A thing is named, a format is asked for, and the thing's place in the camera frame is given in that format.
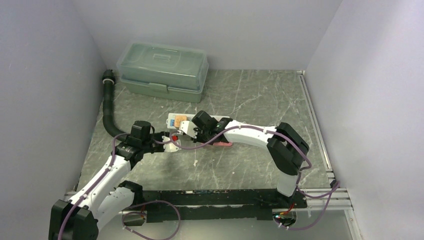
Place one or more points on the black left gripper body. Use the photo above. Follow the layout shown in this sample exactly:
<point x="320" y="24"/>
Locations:
<point x="158" y="136"/>

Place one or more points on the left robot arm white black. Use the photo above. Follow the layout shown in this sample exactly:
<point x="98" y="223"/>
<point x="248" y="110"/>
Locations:
<point x="84" y="215"/>

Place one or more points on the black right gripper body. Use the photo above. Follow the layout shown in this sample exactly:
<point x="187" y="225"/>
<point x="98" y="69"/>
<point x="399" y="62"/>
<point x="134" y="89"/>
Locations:
<point x="202" y="136"/>

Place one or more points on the white multicolour power strip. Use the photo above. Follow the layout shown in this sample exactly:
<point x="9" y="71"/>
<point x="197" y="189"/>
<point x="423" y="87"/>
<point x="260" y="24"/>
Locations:
<point x="170" y="119"/>

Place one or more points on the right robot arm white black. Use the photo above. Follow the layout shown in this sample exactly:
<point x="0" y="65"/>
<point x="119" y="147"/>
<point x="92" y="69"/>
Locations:
<point x="285" y="146"/>

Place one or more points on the pink triangular power strip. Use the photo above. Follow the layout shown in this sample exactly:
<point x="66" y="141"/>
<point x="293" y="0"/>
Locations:
<point x="222" y="144"/>

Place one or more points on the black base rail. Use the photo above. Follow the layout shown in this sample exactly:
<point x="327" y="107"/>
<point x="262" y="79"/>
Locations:
<point x="171" y="205"/>

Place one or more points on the tan cube plug adapter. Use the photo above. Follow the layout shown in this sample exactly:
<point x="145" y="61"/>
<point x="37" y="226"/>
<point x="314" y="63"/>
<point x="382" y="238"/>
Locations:
<point x="178" y="119"/>

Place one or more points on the aluminium frame rail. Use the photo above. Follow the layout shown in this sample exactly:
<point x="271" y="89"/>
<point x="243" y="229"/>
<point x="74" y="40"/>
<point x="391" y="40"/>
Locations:
<point x="285" y="220"/>

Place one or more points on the translucent green plastic box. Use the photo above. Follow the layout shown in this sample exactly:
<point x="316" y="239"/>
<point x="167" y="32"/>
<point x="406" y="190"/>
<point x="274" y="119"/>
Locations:
<point x="164" y="71"/>

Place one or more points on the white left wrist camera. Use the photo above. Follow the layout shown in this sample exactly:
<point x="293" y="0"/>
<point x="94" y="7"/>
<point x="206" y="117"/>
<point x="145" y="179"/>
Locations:
<point x="172" y="143"/>

